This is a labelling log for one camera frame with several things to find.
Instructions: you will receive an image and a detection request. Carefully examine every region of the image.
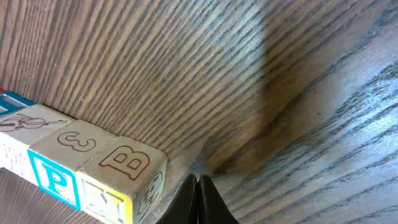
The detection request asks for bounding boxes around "lone yellow block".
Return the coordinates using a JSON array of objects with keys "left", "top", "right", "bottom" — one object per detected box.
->
[{"left": 76, "top": 136, "right": 167, "bottom": 223}]

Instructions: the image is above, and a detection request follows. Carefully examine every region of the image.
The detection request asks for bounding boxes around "white block red side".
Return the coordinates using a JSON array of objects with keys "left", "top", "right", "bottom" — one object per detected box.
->
[{"left": 1, "top": 89, "right": 35, "bottom": 117}]

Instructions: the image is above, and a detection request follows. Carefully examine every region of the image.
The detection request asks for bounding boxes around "white letter W block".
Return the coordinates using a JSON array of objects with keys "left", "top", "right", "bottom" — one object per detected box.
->
[{"left": 1, "top": 104, "right": 75, "bottom": 185}]

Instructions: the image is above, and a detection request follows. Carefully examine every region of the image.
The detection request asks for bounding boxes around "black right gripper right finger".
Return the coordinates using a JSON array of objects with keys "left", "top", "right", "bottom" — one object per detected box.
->
[{"left": 198, "top": 175, "right": 239, "bottom": 224}]

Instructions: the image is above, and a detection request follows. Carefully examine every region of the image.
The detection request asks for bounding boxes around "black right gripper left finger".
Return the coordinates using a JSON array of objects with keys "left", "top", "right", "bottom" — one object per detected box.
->
[{"left": 156, "top": 174, "right": 198, "bottom": 224}]

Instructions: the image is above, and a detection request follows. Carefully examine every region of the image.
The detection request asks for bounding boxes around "blue letter P block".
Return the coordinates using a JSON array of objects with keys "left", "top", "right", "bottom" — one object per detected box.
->
[{"left": 27, "top": 119, "right": 119, "bottom": 210}]

